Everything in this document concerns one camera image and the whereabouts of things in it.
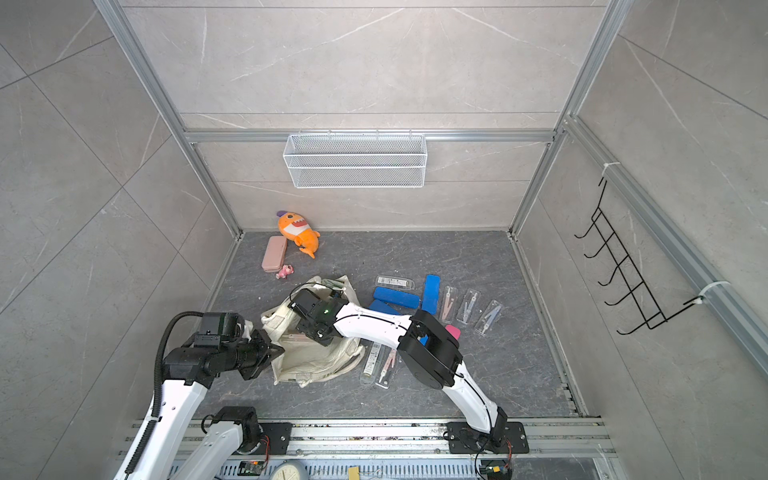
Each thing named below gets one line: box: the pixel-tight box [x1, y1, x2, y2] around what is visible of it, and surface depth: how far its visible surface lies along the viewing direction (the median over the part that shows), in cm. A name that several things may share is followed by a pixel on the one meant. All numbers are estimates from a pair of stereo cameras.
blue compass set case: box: [422, 274, 441, 315], surface depth 102 cm
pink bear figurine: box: [275, 264, 294, 279], surface depth 106 cm
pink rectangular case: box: [262, 235, 287, 273], surface depth 112 cm
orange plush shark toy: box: [276, 210, 320, 259], surface depth 113 cm
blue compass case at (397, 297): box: [373, 287, 421, 309], surface depth 102 cm
